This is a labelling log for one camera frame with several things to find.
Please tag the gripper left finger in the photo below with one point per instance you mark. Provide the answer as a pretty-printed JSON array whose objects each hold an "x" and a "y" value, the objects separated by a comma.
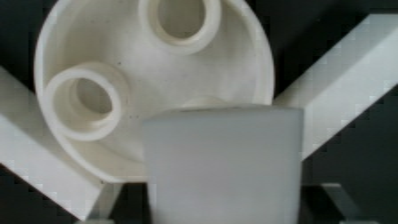
[{"x": 101, "y": 208}]

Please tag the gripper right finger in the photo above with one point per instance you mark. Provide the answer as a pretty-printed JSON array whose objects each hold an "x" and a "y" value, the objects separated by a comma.
[{"x": 345, "y": 205}]

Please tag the white stool leg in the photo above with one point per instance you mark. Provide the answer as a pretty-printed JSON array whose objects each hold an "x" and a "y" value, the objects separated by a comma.
[{"x": 222, "y": 160}]

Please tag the white round stool seat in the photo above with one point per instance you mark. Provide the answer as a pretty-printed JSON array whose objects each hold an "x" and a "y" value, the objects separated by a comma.
[{"x": 139, "y": 56}]

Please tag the white front barrier rail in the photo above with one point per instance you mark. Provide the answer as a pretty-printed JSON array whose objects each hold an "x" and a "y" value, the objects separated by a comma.
[{"x": 32, "y": 155}]

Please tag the white barrier rail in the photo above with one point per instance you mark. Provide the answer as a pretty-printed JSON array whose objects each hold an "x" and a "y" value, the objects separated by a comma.
[
  {"x": 32, "y": 155},
  {"x": 346, "y": 80}
]

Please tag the white right barrier rail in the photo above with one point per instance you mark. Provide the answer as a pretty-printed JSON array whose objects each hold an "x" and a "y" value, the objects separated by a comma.
[{"x": 346, "y": 80}]

